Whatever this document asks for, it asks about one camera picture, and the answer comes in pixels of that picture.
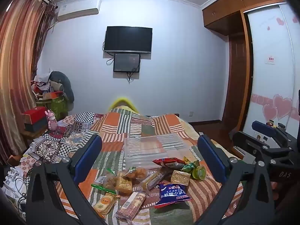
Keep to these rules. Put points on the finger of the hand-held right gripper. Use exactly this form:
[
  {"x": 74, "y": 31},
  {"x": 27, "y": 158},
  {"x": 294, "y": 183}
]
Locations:
[
  {"x": 262, "y": 126},
  {"x": 248, "y": 143}
]

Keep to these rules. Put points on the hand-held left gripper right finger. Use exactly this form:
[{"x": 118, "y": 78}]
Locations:
[{"x": 211, "y": 159}]

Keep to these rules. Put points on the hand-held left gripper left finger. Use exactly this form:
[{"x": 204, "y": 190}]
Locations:
[{"x": 90, "y": 154}]

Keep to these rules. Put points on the beige toast slices packet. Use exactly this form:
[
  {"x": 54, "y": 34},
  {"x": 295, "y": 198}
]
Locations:
[{"x": 180, "y": 177}]

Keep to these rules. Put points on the yellow crisp cake packet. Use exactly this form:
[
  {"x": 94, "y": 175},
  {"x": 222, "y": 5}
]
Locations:
[{"x": 124, "y": 184}]

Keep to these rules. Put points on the red snack bag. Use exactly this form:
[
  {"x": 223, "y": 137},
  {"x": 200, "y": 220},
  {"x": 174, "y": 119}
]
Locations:
[{"x": 164, "y": 162}]

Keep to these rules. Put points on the round cracker packet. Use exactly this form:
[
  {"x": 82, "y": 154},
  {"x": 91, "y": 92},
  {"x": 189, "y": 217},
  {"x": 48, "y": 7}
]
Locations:
[{"x": 105, "y": 202}]

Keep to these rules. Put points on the long clear biscuit packet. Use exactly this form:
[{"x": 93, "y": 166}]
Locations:
[{"x": 154, "y": 179}]

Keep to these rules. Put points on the clear plastic container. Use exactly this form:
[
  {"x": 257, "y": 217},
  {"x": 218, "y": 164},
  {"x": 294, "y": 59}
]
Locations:
[{"x": 150, "y": 150}]

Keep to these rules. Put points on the green jelly cup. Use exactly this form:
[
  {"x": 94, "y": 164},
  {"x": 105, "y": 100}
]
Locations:
[{"x": 199, "y": 172}]

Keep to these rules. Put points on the green snack packet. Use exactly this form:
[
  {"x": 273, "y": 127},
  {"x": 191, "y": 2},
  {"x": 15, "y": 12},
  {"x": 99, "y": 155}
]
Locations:
[{"x": 189, "y": 166}]

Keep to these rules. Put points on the small yellow-green packet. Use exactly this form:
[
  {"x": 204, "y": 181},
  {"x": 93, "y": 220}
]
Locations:
[{"x": 186, "y": 159}]

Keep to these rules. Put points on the bread packet white label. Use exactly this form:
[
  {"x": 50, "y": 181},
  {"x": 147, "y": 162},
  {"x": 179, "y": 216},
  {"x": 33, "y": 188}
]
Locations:
[{"x": 106, "y": 180}]

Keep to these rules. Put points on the black white patterned cloth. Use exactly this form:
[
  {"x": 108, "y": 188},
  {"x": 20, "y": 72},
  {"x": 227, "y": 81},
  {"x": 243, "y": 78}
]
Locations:
[{"x": 56, "y": 145}]

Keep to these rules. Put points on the white wardrobe door pink hearts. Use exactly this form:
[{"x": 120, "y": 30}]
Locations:
[{"x": 269, "y": 86}]

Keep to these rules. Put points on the fried dough balls packet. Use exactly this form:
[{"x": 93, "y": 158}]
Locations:
[{"x": 137, "y": 173}]

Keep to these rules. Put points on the pink rabbit toy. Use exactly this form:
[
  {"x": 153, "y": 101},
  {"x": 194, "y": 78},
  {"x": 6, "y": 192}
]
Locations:
[{"x": 51, "y": 120}]

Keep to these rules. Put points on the blue snack bag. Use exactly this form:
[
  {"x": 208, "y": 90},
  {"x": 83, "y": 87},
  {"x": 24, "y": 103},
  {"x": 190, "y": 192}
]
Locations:
[{"x": 172, "y": 194}]

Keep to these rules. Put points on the brown wooden door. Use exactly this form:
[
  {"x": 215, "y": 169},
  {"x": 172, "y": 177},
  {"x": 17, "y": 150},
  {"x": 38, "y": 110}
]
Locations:
[{"x": 236, "y": 79}]

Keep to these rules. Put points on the patchwork striped blanket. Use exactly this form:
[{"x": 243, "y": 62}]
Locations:
[{"x": 140, "y": 124}]

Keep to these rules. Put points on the dark box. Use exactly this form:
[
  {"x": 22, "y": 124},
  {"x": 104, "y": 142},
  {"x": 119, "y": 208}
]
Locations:
[{"x": 37, "y": 126}]

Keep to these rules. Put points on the brown wafer packet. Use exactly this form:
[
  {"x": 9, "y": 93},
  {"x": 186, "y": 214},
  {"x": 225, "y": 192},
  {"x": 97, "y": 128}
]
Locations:
[{"x": 131, "y": 206}]

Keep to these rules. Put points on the paper note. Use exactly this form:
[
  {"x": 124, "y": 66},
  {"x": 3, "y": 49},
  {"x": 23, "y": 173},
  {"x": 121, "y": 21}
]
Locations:
[{"x": 271, "y": 59}]

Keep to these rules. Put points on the red box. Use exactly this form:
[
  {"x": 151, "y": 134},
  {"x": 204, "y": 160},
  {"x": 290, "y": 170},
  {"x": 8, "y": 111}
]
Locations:
[{"x": 35, "y": 113}]

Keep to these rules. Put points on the pile of clutter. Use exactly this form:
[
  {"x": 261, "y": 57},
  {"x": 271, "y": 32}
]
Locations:
[{"x": 43, "y": 86}]

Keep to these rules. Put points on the small black monitor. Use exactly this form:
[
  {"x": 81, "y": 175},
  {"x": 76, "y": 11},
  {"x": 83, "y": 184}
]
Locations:
[{"x": 126, "y": 62}]

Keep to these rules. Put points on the striped orange curtain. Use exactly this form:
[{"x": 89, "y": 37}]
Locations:
[{"x": 18, "y": 63}]

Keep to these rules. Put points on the wooden overhead cabinet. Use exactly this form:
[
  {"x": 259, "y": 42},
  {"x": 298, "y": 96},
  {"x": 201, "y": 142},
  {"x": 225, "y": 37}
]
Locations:
[{"x": 225, "y": 11}]

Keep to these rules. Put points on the large black television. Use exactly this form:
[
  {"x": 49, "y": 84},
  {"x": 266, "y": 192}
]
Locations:
[{"x": 127, "y": 39}]

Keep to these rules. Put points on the white air conditioner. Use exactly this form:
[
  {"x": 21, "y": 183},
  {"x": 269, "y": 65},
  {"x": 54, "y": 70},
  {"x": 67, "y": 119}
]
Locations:
[{"x": 77, "y": 9}]

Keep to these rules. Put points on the yellow curved frame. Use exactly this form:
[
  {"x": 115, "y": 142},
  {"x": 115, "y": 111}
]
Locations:
[{"x": 123, "y": 102}]

